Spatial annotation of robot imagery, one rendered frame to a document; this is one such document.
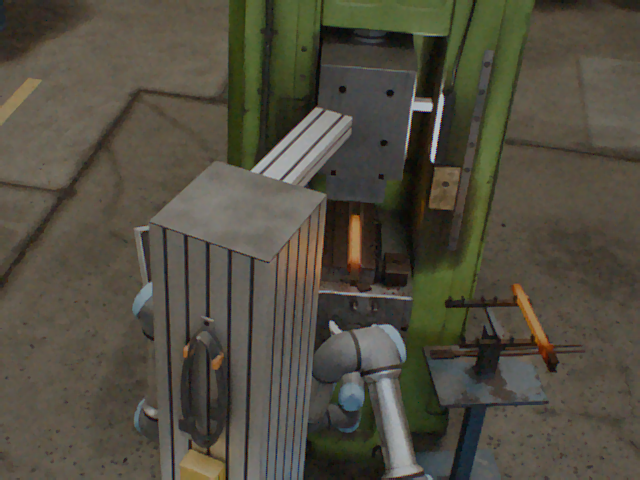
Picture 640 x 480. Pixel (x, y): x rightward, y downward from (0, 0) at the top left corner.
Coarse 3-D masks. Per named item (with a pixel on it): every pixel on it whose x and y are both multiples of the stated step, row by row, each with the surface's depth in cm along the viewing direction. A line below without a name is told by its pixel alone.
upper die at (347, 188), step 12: (336, 180) 312; (348, 180) 311; (360, 180) 311; (372, 180) 311; (384, 180) 311; (336, 192) 314; (348, 192) 314; (360, 192) 314; (372, 192) 314; (384, 192) 314
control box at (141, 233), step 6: (138, 228) 310; (144, 228) 308; (138, 234) 307; (144, 234) 307; (138, 240) 308; (144, 240) 307; (138, 246) 311; (144, 246) 307; (138, 252) 313; (144, 252) 308; (144, 258) 308; (144, 264) 308; (144, 270) 309; (150, 270) 309; (144, 276) 310; (150, 276) 309; (144, 282) 312
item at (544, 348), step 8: (512, 288) 338; (520, 288) 336; (520, 296) 332; (520, 304) 330; (528, 304) 329; (528, 312) 325; (528, 320) 323; (536, 320) 322; (536, 328) 319; (536, 336) 316; (544, 336) 315; (544, 344) 312; (552, 344) 312; (544, 352) 312; (552, 352) 308; (544, 360) 310; (552, 360) 304; (552, 368) 305
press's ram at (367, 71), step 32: (320, 64) 287; (352, 64) 289; (384, 64) 290; (416, 64) 292; (320, 96) 293; (352, 96) 293; (384, 96) 293; (352, 128) 300; (384, 128) 299; (352, 160) 307; (384, 160) 306
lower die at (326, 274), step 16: (336, 208) 362; (368, 208) 363; (336, 224) 353; (368, 224) 354; (336, 240) 345; (368, 240) 346; (336, 256) 337; (368, 256) 338; (320, 272) 335; (336, 272) 334; (368, 272) 334
